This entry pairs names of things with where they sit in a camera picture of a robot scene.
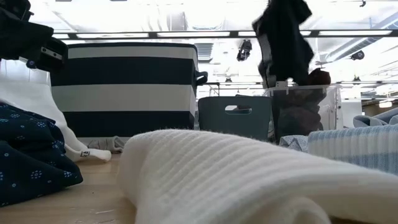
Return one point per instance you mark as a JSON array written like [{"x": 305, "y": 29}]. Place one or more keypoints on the navy dotted shirt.
[{"x": 28, "y": 161}]

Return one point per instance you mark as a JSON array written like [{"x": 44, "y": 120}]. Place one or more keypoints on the grey purple sock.
[{"x": 107, "y": 143}]

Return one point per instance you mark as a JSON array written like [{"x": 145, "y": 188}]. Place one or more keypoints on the white knit cloth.
[{"x": 217, "y": 174}]

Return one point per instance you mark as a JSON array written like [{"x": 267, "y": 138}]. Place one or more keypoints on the navy briefs lettered waistband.
[{"x": 286, "y": 46}]

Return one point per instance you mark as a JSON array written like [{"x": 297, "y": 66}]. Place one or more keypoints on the maroon cloth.
[{"x": 298, "y": 118}]

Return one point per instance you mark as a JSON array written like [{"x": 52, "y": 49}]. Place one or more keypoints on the light blue shirt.
[{"x": 293, "y": 142}]

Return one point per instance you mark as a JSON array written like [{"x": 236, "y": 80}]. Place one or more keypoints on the white blue striped cloth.
[{"x": 351, "y": 146}]

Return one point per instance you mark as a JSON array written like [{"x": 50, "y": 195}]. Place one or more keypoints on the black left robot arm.
[{"x": 12, "y": 7}]

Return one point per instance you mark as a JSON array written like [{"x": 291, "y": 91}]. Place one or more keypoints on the white cloth black waistband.
[{"x": 31, "y": 93}]

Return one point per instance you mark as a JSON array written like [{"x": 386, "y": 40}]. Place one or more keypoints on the navy white striped fabric bin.
[{"x": 124, "y": 96}]

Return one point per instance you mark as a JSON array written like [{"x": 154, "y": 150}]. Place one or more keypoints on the white sock black print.
[{"x": 96, "y": 154}]

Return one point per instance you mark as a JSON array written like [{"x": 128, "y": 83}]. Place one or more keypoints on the teal plastic basket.
[{"x": 214, "y": 121}]

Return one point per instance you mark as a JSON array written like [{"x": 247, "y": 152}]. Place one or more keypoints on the clear plastic container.
[{"x": 331, "y": 105}]

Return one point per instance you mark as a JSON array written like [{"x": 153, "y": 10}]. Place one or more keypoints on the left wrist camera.
[{"x": 53, "y": 54}]

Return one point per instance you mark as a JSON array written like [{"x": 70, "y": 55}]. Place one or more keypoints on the black overhead frame bar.
[{"x": 152, "y": 35}]

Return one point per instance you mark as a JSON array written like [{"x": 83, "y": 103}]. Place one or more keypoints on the black overhead camera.
[{"x": 244, "y": 49}]

